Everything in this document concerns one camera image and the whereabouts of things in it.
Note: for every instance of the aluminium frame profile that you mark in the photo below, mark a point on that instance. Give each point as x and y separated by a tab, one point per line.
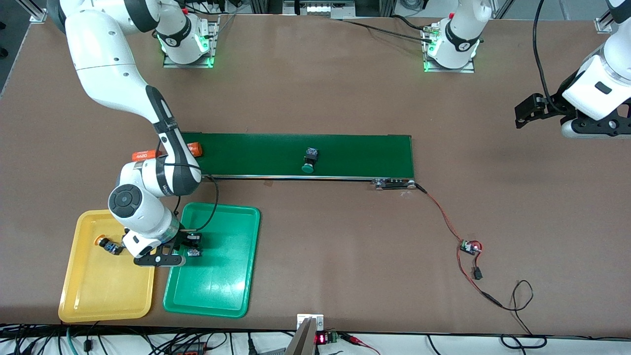
602	24
505	7
34	12

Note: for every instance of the grey lit control box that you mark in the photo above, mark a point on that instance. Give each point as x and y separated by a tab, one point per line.
320	9

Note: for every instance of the orange cylinder 4680 print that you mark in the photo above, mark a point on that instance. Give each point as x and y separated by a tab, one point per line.
143	156
196	149

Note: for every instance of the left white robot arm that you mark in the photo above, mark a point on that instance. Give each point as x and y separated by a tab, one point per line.
599	88

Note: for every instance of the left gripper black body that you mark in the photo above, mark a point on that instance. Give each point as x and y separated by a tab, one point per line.
550	104

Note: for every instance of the red digit display module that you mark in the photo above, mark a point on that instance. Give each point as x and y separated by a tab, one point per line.
321	338

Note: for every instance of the yellow push button green indicator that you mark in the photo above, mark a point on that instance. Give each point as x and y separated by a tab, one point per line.
114	248

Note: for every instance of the yellow plastic tray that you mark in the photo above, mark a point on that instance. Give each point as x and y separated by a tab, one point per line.
98	286

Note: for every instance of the green conveyor belt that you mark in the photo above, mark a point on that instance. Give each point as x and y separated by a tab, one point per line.
345	155

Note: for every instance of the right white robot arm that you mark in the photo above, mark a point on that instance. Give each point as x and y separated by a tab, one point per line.
98	59

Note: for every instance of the small green circuit board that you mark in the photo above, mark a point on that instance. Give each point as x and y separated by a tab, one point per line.
470	247

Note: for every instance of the metal mount bracket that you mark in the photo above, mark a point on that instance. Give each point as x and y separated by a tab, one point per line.
301	345

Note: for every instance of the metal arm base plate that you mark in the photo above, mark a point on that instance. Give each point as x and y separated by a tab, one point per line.
468	70
215	44

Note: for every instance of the red clip lead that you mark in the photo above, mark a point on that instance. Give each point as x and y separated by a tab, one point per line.
352	338

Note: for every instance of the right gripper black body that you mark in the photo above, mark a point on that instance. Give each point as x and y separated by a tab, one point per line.
183	239

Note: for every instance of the small black inline connector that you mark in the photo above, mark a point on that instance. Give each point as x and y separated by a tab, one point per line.
477	273

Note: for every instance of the green plastic tray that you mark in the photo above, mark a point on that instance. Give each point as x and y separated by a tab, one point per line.
222	286

